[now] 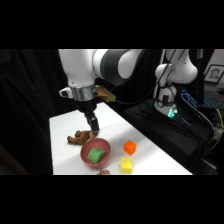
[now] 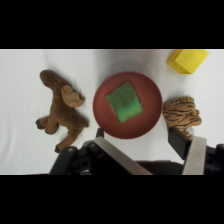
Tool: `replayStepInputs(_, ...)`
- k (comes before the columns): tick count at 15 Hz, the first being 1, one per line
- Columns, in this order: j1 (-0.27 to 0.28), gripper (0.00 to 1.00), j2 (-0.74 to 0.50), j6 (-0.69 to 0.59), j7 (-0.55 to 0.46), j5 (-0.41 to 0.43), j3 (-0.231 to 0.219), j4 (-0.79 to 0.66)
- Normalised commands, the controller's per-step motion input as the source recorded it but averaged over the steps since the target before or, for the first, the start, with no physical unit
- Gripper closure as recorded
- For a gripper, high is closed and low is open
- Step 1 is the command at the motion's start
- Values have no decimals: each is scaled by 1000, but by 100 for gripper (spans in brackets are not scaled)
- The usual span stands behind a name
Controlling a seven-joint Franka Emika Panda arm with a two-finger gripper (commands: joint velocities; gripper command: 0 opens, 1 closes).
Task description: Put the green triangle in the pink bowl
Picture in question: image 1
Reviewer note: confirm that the blue lit device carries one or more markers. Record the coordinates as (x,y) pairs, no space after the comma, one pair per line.
(189,98)

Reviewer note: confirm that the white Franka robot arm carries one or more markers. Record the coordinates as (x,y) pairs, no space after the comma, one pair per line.
(78,66)

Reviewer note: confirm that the tan wrist camera box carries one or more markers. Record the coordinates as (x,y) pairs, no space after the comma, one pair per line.
(106,94)

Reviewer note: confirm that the backlit keyboard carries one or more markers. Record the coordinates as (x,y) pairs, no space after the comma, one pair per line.
(213,100)

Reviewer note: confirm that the pink bowl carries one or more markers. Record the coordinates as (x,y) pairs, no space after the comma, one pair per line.
(103,146)

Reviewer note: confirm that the small tan knobbly object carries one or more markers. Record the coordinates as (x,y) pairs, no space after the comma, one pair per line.
(103,172)

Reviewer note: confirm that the black curtain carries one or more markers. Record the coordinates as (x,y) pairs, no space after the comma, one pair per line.
(30,100)

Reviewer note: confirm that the green triangle block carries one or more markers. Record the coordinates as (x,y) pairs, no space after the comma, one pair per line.
(96,155)

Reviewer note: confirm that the framed portrait picture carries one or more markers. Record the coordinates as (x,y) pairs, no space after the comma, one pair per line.
(214,73)

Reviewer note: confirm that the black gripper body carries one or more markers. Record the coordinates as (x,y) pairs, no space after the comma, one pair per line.
(86,106)

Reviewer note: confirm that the yellow cube block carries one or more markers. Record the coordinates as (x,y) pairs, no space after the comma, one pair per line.
(126,165)

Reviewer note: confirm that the black robot stand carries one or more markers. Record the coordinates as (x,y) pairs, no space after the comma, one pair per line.
(166,133)

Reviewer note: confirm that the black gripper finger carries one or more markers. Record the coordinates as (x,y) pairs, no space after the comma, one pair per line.
(95,125)
(88,120)

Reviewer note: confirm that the brown plush toy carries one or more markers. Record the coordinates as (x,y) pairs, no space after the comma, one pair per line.
(80,136)

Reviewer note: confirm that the orange cube block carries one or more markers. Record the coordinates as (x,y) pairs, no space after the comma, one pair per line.
(130,147)

